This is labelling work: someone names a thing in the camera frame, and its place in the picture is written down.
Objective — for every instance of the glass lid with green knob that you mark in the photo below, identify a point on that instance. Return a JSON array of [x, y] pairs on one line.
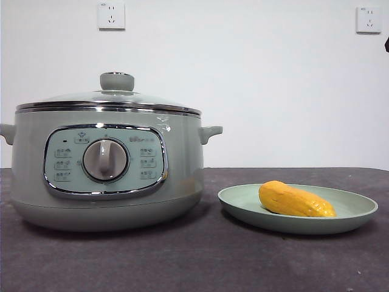
[[117, 82]]

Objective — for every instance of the yellow corn cob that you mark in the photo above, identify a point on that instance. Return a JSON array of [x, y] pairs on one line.
[[291, 199]]

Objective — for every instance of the pale green electric steamer pot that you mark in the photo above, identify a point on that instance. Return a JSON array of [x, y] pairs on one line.
[[182, 152]]

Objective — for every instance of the pale green round plate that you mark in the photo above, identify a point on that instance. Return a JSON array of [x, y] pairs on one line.
[[240, 197]]

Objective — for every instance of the white wall socket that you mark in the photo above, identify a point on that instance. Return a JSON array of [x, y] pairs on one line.
[[368, 20], [111, 16]]

